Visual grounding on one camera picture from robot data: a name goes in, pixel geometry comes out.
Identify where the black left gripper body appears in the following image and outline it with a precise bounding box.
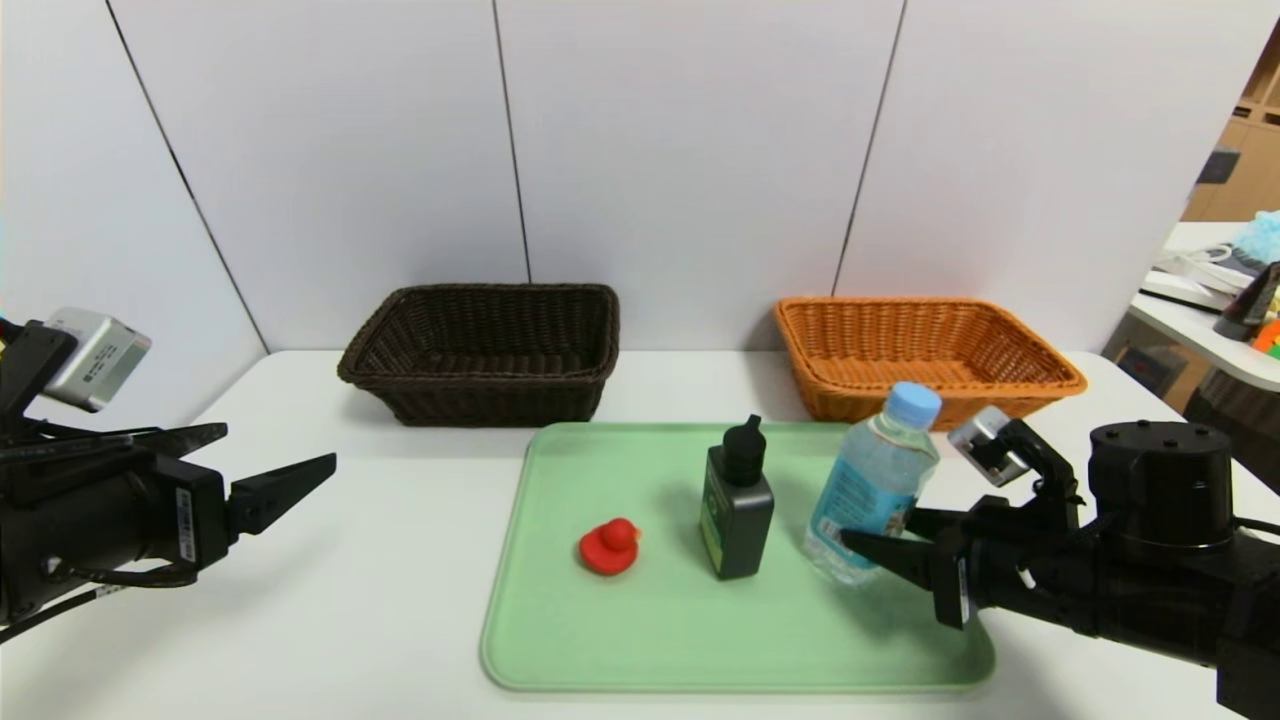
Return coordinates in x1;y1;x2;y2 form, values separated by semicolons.
0;451;233;622

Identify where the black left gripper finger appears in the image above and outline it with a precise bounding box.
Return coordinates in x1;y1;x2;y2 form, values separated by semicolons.
225;452;338;536
128;421;229;458

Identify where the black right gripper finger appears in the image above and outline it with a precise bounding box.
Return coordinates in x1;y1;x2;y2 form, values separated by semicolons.
906;506;972;541
840;527;941;592

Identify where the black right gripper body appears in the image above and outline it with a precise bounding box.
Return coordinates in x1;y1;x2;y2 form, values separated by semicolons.
931;494;1102;637

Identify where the clear water bottle blue cap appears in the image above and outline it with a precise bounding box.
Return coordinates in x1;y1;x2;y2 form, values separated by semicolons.
803;381;943;586

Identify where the red rubber duck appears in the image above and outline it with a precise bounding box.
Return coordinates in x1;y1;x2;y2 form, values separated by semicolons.
578;517;643;576

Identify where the orange wicker basket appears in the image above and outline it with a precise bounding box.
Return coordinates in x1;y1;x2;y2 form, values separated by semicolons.
774;296;1088;432

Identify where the dark brown wicker basket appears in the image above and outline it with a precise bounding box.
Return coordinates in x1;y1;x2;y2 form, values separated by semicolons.
337;284;621;428

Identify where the black bottle with green label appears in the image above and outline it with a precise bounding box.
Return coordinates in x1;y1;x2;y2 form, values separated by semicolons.
699;414;776;581

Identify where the light green plastic tray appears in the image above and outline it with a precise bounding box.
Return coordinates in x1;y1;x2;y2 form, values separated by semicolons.
481;421;996;693

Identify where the white side table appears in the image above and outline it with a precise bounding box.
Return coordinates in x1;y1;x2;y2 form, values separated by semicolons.
1130;222;1280;393

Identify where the dark brown bin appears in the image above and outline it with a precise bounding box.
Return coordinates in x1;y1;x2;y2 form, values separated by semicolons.
1185;372;1280;491

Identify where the white power strip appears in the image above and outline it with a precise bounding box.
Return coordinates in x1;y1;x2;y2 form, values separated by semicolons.
1140;248;1251;311

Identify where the black cone shaped item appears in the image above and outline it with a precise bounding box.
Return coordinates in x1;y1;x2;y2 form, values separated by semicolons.
1213;262;1280;343

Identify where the light blue fluffy item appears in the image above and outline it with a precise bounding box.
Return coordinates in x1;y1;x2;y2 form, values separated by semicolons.
1232;210;1280;266

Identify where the wooden shelf cabinet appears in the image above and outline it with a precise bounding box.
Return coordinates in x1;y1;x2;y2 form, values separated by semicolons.
1182;20;1280;223

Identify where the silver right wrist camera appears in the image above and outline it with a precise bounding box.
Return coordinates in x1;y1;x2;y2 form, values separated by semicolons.
948;405;1031;476

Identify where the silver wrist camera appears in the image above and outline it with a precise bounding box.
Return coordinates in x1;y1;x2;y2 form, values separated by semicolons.
948;405;1031;476
42;308;153;413

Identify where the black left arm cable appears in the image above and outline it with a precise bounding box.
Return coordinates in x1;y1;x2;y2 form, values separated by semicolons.
0;560;201;641

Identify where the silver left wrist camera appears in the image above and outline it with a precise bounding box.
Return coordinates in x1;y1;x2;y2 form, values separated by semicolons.
42;308;153;413

